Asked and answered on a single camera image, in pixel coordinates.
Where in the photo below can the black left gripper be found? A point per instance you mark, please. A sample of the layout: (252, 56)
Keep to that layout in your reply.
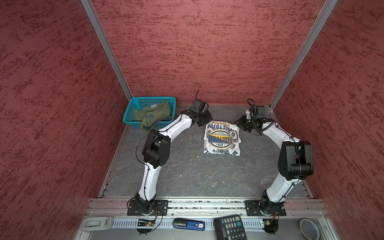
(209, 118)

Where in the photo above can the white tank top navy trim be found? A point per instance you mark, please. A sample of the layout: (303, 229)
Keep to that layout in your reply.
(222, 138)

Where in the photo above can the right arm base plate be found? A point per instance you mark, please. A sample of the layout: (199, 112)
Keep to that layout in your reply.
(265, 209)

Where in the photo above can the grey plastic handle block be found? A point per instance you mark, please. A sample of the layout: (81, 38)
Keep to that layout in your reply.
(97, 224)

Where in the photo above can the blue black handheld device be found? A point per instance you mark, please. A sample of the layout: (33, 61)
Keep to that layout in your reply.
(187, 224)

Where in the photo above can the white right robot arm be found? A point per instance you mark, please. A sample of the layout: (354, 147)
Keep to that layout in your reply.
(295, 161)

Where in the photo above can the black calculator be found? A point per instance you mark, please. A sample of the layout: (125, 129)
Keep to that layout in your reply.
(230, 228)

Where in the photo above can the grey metal corner post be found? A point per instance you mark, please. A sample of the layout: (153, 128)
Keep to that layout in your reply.
(317, 26)
(97, 26)

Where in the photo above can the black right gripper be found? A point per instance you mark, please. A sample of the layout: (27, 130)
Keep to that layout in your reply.
(241, 123)

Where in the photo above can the grey tape roll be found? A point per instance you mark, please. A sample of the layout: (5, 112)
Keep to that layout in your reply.
(308, 229)

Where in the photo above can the aluminium rail frame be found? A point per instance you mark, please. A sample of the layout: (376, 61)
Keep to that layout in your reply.
(210, 208)

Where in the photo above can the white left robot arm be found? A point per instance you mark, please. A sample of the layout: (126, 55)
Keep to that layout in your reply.
(157, 147)

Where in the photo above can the grey metal corner post left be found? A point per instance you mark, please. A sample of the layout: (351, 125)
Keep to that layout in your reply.
(97, 26)

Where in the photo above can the green tank top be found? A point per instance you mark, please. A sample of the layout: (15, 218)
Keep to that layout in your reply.
(151, 115)

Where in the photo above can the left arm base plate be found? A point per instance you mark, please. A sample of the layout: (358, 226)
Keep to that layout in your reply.
(145, 208)

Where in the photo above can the teal plastic laundry basket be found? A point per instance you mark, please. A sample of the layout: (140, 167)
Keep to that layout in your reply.
(138, 103)

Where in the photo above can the grey metal corner post right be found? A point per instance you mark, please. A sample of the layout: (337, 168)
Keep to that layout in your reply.
(317, 26)

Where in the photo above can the left small circuit board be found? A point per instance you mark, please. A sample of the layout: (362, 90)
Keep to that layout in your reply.
(146, 223)

